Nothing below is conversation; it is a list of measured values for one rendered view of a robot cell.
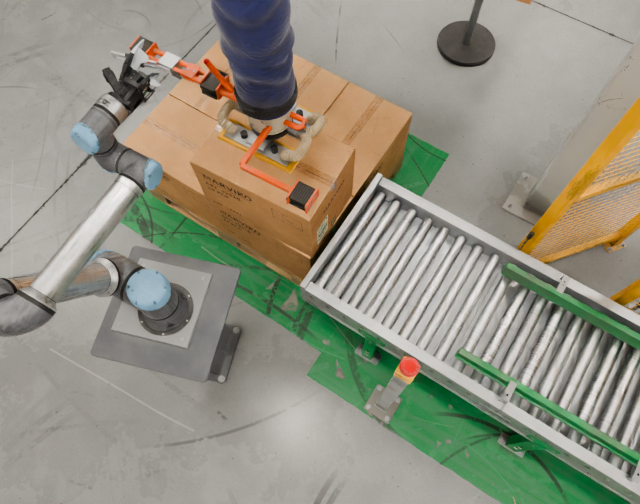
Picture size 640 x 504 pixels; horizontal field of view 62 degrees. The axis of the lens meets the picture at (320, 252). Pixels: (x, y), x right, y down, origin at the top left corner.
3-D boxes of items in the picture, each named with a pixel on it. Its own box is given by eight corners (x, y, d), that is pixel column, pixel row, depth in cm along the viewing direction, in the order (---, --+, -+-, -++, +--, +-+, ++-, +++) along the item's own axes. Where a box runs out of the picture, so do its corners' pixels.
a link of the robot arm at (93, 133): (76, 148, 164) (61, 128, 155) (101, 118, 168) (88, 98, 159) (100, 161, 162) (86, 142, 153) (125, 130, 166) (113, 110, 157)
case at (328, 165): (352, 193, 268) (355, 147, 231) (313, 258, 255) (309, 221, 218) (251, 144, 280) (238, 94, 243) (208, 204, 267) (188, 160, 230)
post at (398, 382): (391, 401, 281) (421, 365, 189) (385, 412, 279) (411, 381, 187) (380, 394, 283) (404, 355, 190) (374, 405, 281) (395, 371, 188)
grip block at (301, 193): (319, 195, 191) (318, 188, 186) (306, 214, 188) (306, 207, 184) (298, 185, 193) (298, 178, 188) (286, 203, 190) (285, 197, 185)
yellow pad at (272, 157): (303, 155, 210) (303, 148, 205) (290, 175, 207) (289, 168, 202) (231, 120, 217) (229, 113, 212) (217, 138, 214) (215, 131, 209)
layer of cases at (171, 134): (403, 154, 322) (412, 113, 286) (312, 286, 291) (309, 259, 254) (243, 71, 349) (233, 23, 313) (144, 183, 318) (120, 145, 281)
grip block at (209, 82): (232, 84, 212) (229, 73, 206) (218, 101, 208) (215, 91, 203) (214, 75, 213) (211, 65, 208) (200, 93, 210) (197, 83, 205)
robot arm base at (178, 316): (177, 337, 218) (170, 330, 209) (134, 322, 220) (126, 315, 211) (196, 295, 225) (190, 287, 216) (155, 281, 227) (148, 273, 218)
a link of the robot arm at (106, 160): (123, 181, 174) (108, 161, 162) (94, 167, 176) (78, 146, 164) (140, 159, 177) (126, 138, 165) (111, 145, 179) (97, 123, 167)
